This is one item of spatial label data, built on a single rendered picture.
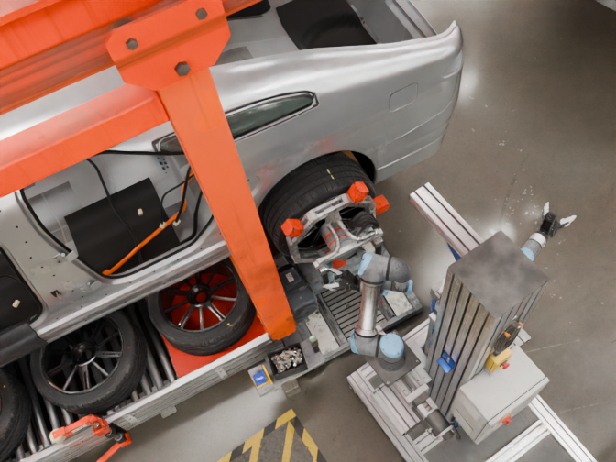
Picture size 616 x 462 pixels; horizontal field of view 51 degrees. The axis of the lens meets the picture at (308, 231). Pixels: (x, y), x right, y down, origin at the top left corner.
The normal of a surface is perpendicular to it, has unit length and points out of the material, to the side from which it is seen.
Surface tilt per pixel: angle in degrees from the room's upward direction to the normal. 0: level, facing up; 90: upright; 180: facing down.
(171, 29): 90
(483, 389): 0
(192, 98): 90
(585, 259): 0
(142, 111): 90
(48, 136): 0
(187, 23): 90
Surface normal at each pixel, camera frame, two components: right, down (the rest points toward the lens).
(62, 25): 0.45, 0.77
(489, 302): -0.10, -0.46
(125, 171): 0.29, 0.29
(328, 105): 0.42, 0.62
